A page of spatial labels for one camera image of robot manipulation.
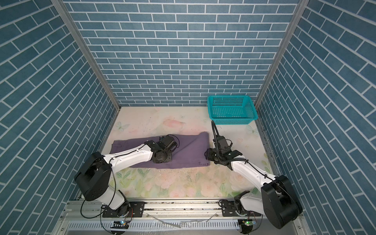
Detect purple trousers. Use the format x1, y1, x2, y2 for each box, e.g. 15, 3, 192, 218
110, 132, 210, 169

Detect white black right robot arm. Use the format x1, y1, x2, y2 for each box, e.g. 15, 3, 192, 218
205, 134, 303, 229

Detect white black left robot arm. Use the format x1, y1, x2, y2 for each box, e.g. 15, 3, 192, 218
74, 136, 178, 217

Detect teal plastic basket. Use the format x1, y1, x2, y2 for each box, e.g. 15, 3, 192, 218
207, 96, 258, 125

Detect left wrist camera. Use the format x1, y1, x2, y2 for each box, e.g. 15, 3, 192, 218
158, 135, 178, 151

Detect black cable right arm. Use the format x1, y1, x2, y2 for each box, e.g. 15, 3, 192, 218
211, 119, 250, 165

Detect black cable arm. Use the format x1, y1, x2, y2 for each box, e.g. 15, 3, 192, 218
211, 119, 250, 165
80, 170, 118, 219

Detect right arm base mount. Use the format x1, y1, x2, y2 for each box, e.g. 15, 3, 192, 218
218, 199, 261, 217

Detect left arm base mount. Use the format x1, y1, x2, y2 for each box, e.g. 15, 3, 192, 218
102, 201, 146, 218

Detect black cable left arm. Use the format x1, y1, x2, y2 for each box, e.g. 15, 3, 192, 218
80, 170, 118, 219

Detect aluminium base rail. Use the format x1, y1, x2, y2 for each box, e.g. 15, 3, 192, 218
52, 198, 309, 235

